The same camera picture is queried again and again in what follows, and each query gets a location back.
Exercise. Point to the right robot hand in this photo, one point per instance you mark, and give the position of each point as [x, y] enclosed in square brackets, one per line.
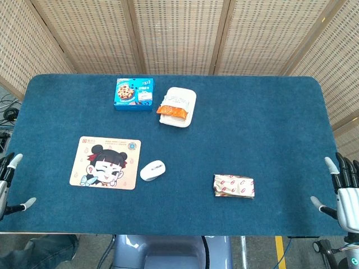
[347, 204]

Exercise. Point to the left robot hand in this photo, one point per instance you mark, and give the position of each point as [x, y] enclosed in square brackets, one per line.
[3, 187]

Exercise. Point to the white computer mouse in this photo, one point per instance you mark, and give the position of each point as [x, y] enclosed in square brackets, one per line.
[152, 170]

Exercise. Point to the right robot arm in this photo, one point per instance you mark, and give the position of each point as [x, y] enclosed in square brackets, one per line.
[352, 252]

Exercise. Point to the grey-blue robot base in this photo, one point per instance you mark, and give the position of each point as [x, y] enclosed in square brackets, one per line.
[168, 252]

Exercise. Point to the cartoon girl mouse pad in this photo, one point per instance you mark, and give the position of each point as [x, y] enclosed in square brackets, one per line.
[84, 162]

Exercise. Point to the black wheeled stand base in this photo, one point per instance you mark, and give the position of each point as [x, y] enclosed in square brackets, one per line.
[322, 246]

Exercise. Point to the gold red-print snack wrapper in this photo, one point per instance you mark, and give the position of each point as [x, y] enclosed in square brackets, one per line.
[234, 186]

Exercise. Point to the blue felt table mat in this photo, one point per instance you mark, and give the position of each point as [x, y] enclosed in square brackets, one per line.
[252, 126]

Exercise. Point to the woven folding screen panel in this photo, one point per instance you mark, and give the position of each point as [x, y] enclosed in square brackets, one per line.
[89, 33]
[22, 42]
[336, 61]
[269, 33]
[179, 33]

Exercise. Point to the blue cookie box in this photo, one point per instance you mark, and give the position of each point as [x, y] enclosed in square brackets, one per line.
[134, 95]

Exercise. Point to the orange snack packet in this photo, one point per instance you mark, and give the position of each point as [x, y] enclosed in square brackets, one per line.
[171, 111]

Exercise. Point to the white lidded food container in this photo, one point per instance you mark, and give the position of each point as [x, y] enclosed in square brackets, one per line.
[182, 93]

